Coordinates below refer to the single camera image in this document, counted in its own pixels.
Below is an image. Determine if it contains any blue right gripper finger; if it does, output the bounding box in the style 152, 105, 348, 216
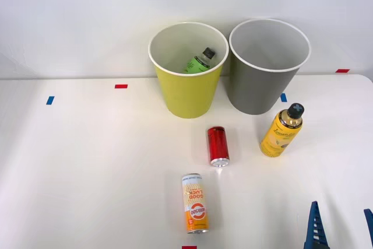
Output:
363, 208, 373, 249
302, 201, 331, 249

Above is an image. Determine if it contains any yellow plastic bottle black cap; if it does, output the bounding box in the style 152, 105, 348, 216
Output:
260, 103, 305, 157

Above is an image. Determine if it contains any orange and white drink can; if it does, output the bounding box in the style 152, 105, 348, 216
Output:
181, 173, 210, 234

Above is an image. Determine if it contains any red drink can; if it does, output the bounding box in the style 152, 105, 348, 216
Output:
206, 126, 231, 169

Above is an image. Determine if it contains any grey plastic waste bin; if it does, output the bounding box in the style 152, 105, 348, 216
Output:
228, 18, 312, 115

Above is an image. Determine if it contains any yellow-green plastic waste bin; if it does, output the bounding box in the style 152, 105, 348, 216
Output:
147, 21, 229, 120

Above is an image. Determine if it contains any green plastic bottle black cap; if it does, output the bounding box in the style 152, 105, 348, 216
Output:
183, 47, 216, 74

